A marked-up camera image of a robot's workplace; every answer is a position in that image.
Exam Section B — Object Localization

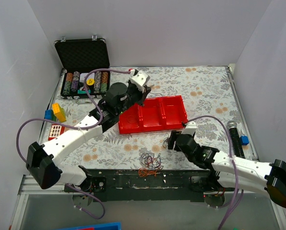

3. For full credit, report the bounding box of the red three-compartment tray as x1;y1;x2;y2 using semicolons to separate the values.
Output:
118;95;188;134

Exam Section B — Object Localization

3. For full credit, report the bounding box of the brown cable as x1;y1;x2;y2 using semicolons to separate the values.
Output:
139;138;172;170

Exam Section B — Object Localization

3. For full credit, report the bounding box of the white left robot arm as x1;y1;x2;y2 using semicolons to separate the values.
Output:
26;80;151;192

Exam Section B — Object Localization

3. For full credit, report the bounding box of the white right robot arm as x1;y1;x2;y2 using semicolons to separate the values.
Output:
167;130;286;208

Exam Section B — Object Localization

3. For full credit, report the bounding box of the floral patterned table mat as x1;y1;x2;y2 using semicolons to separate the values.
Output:
63;66;249;170

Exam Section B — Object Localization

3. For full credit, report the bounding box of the black microphone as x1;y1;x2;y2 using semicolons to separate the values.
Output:
226;120;245;158

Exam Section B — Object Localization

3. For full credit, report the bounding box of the small blue cube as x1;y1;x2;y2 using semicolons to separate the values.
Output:
240;136;249;146

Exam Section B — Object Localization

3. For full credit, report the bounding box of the black poker chip case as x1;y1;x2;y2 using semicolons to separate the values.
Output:
54;37;110;100

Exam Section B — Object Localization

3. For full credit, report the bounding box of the yellow toy brick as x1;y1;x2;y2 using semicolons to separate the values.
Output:
52;103;67;123

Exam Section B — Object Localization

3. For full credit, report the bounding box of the red white toy block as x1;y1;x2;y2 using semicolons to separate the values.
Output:
48;124;65;141

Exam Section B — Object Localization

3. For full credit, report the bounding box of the blue toy brick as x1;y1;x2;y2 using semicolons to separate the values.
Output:
44;109;54;120

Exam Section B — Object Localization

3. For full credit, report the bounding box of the blue bin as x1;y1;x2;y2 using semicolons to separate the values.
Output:
60;222;121;230

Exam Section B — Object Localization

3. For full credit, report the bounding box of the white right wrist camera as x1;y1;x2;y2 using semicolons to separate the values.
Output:
181;121;197;137

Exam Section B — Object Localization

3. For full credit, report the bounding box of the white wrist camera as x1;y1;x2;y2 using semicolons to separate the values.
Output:
129;69;150;92
181;121;197;137

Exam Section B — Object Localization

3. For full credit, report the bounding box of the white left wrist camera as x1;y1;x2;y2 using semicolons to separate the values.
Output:
129;69;150;92

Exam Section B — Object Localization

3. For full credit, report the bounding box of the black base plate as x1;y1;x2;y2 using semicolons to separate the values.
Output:
32;169;251;202

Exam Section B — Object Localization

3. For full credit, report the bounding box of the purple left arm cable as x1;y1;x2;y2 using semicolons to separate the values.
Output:
15;68;134;220

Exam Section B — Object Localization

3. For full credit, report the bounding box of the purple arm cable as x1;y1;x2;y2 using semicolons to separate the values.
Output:
15;68;134;220
182;115;244;230

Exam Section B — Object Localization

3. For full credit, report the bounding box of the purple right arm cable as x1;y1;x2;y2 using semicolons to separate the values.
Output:
182;115;244;230

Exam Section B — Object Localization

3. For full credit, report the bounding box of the aluminium frame rail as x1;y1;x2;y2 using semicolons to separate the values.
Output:
9;176;75;230

